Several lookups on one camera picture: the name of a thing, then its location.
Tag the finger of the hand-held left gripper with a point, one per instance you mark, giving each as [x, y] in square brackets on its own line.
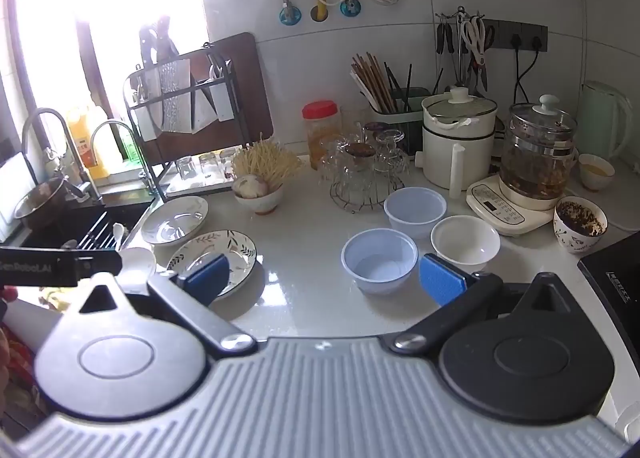
[102, 263]

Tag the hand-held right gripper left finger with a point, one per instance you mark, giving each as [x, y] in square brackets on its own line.
[205, 280]

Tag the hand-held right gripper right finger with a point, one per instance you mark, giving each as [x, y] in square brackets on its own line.
[440, 283]

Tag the leaf pattern ceramic plate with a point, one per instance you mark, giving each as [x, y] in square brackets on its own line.
[235, 250]

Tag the translucent plastic bowl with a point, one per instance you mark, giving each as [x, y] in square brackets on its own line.
[415, 210]
[380, 263]

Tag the white ceramic spoon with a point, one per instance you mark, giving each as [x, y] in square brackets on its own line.
[137, 265]

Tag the yellow cloth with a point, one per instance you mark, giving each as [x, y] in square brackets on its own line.
[57, 298]

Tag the white ceramic bowl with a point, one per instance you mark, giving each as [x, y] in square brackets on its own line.
[465, 243]

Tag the black sink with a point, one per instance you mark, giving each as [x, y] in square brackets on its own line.
[125, 218]

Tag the steel pot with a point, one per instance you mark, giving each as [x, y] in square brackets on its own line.
[40, 203]

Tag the white plate with faint pattern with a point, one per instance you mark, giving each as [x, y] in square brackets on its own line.
[175, 220]

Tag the bowl with garlic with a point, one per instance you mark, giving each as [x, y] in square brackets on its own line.
[260, 198]

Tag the red patterned cloth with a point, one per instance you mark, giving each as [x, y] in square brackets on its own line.
[17, 368]

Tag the small drinking glass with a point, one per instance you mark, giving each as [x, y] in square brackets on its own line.
[209, 165]
[185, 167]
[228, 160]

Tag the orange liquid bottle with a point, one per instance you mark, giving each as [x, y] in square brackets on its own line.
[87, 142]

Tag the green bottle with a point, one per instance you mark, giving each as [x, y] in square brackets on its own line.
[129, 142]

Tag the bunch of dried noodles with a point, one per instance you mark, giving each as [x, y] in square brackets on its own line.
[267, 160]

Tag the white electric cooking pot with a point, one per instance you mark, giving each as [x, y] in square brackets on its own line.
[450, 147]

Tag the small chrome faucet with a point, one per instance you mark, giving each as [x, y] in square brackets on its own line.
[115, 125]

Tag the patterned bowl with tea residue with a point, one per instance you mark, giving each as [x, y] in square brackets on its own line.
[580, 228]

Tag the tall chrome faucet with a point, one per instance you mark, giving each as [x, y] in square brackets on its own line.
[50, 115]

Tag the brown topped glass cup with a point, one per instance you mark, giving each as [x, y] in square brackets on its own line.
[360, 150]

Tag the glass health kettle with base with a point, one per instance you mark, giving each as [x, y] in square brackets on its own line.
[535, 157]

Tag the black metal knife rack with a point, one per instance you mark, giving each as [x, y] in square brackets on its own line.
[150, 102]

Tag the green chopstick holder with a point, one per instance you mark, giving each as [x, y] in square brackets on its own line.
[400, 110]

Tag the steel cleaver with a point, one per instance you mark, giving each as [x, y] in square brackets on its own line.
[210, 102]

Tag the black induction cooker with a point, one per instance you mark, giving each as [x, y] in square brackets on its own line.
[617, 268]

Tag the patterned cleaver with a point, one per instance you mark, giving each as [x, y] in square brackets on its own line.
[175, 97]

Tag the tall clear glass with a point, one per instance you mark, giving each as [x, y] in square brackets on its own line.
[352, 122]

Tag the red lid plastic jar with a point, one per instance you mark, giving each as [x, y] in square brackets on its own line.
[320, 130]

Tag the small bowl with yellow liquid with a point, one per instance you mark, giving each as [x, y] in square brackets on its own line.
[596, 172]

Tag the brown cutting board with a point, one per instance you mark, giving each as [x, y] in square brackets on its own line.
[245, 87]

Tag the black utensils in holder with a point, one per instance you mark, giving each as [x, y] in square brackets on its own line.
[400, 80]

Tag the bundle of wooden chopsticks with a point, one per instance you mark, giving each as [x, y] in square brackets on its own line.
[372, 82]

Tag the pale green electric kettle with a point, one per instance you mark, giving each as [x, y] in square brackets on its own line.
[607, 117]

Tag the kitchen scissors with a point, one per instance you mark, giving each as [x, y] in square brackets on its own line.
[475, 45]

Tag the hanging black utensils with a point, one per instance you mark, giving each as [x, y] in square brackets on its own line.
[447, 42]

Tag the black wall power strip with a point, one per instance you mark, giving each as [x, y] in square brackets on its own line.
[520, 30]

